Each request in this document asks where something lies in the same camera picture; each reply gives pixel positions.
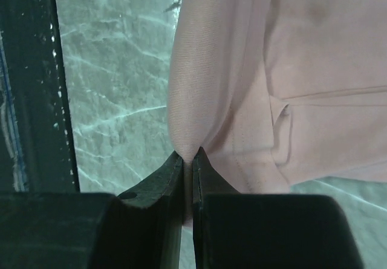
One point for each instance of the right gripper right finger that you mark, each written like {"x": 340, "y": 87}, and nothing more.
{"x": 235, "y": 230}

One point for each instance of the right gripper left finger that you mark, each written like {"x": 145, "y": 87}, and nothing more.
{"x": 139, "y": 228}

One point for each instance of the pink printed t shirt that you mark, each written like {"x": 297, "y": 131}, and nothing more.
{"x": 279, "y": 92}

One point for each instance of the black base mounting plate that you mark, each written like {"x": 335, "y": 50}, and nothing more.
{"x": 37, "y": 146}

